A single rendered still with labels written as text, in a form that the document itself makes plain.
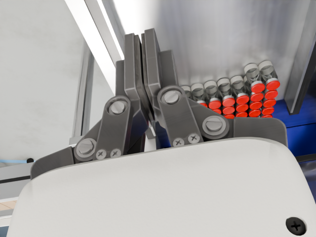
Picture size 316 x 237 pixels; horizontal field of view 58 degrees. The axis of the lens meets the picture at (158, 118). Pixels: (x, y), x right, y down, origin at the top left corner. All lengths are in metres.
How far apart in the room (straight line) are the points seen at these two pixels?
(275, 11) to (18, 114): 1.92
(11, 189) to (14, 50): 1.02
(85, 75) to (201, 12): 0.66
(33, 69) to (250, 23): 1.48
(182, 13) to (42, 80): 1.50
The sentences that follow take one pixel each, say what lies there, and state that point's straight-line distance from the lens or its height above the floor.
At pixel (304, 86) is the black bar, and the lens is 0.55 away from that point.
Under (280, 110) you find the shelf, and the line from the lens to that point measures 0.63.
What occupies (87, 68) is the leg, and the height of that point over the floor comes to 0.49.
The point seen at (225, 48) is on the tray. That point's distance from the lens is 0.45.
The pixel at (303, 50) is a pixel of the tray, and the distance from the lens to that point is 0.48.
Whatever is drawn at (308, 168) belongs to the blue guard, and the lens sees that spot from 0.57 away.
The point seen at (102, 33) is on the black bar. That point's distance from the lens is 0.39.
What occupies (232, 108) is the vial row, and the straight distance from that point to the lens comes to 0.49.
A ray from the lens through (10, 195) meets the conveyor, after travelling 0.82.
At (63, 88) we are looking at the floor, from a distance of 1.86.
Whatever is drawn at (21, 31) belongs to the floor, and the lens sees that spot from 1.62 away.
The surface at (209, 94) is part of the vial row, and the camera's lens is 0.48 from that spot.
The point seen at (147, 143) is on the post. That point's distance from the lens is 0.59.
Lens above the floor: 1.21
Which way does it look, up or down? 35 degrees down
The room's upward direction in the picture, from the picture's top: 175 degrees clockwise
